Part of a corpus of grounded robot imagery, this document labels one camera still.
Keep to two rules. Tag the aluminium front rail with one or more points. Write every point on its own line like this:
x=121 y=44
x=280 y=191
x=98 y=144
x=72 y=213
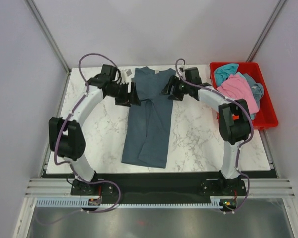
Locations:
x=259 y=188

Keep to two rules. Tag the white slotted cable duct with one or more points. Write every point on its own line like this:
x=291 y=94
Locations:
x=213 y=203

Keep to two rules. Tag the teal t shirt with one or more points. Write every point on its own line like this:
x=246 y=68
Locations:
x=221 y=74

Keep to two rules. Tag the left aluminium frame post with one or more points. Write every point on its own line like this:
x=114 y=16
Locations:
x=47 y=34

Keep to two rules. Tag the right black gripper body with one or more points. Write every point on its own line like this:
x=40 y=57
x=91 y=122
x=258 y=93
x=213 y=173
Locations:
x=181 y=88

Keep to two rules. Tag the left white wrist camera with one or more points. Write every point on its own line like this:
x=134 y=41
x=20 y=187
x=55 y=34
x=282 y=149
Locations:
x=126 y=76

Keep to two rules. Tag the pink t shirt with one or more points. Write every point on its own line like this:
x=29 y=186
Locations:
x=237 y=87

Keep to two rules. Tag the grey-blue t shirt in bin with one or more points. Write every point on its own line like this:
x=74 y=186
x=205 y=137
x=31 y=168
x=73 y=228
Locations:
x=256 y=88

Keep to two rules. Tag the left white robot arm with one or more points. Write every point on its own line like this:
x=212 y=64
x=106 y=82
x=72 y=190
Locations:
x=66 y=138

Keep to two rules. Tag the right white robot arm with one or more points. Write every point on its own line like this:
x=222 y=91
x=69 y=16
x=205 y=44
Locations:
x=234 y=122

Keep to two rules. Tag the red plastic bin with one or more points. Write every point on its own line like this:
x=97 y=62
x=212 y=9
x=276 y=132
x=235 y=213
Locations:
x=266 y=117

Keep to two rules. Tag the aluminium frame post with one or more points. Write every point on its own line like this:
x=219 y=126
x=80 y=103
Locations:
x=266 y=30
x=47 y=34

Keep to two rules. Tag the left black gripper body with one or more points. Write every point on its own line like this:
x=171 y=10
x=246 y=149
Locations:
x=121 y=96

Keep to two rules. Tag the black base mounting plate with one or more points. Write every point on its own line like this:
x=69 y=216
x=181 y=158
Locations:
x=162 y=187

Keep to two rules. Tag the right aluminium frame post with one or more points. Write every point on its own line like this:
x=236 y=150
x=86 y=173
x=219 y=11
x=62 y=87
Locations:
x=266 y=30

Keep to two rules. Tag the dark blue-grey t shirt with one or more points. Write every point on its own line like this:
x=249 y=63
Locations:
x=148 y=126

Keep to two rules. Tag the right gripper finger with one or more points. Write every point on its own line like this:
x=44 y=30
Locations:
x=176 y=94
x=167 y=89

